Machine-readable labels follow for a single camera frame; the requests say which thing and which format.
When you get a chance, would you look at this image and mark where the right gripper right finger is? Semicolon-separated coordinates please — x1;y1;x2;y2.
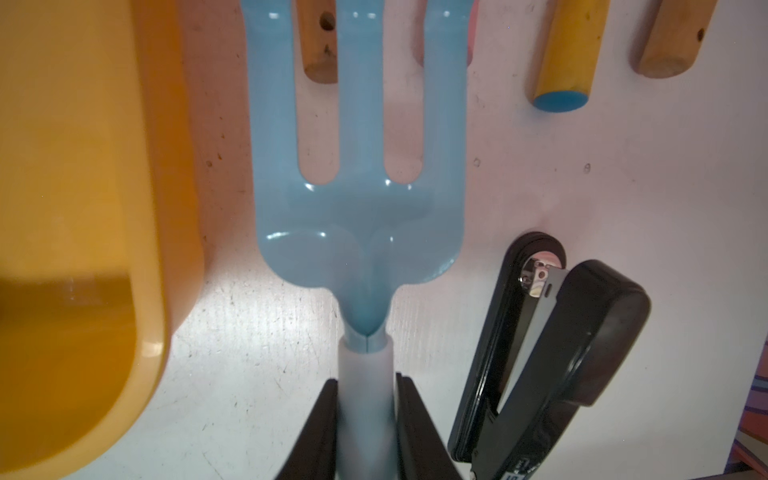
396;373;462;480

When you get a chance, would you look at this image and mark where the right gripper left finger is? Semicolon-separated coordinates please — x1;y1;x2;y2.
275;379;338;480

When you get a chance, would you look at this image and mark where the light blue rake pale handle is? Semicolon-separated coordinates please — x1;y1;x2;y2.
241;1;472;479

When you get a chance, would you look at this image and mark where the purple fork pink handle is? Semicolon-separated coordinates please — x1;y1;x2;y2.
410;0;480;66

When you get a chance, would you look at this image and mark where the green rake wooden handle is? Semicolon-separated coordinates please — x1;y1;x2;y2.
296;0;338;84
637;0;718;79

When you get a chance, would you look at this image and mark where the teal rake yellow handle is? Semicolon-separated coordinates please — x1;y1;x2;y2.
533;0;610;113

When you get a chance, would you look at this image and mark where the yellow plastic storage tray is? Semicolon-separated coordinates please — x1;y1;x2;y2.
1;1;204;479

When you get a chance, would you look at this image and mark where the black stapler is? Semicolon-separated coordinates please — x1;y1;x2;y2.
448;231;651;479

